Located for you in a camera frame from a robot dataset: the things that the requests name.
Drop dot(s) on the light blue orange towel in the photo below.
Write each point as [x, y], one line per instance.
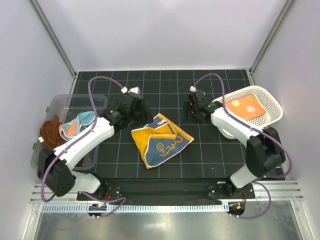
[74, 127]

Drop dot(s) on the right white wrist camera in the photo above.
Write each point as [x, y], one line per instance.
[192, 89]

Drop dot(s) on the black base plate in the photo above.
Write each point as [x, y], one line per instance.
[174, 191]

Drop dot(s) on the dark brown towel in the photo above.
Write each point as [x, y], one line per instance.
[49, 131]

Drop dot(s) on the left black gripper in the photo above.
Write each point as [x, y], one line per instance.
[146, 117]

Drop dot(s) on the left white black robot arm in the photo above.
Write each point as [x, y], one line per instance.
[56, 167]

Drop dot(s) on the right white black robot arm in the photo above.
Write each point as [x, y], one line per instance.
[263, 146]

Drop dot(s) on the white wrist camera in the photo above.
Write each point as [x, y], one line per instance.
[135, 90]
[192, 89]

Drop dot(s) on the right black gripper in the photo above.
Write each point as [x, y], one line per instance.
[187, 117]

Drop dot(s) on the orange polka dot towel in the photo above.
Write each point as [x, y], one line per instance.
[246, 107]

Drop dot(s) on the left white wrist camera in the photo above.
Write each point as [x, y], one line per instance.
[135, 90]

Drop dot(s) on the slotted cable duct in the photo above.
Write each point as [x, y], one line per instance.
[90, 208]

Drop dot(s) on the yellow blue patterned towel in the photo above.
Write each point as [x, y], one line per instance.
[159, 141]

